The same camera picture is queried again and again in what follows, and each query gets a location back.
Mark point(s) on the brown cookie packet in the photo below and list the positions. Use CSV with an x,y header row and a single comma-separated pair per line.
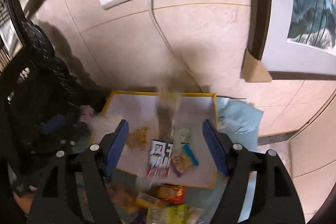
x,y
167,106

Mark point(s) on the orange red snack packet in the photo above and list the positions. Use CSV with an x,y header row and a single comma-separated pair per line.
x,y
171,193

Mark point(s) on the dark carved wooden furniture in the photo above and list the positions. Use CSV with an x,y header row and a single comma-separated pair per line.
x,y
40,109

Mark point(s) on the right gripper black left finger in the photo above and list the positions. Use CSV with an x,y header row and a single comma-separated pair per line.
x,y
56,199

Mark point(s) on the black white red snack packet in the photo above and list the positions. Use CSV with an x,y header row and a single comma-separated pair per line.
x,y
159,159

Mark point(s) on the framed landscape painting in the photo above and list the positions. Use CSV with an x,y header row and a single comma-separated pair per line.
x,y
290,40

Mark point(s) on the lime green snack packet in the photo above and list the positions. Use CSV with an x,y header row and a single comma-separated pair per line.
x,y
177,214

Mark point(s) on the purple blue biscuit packet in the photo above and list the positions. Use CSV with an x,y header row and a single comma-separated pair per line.
x,y
185,160

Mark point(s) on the light blue tablecloth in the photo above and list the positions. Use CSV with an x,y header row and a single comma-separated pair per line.
x,y
243,130

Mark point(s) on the yellow cardboard box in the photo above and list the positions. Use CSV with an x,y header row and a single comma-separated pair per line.
x,y
139,110

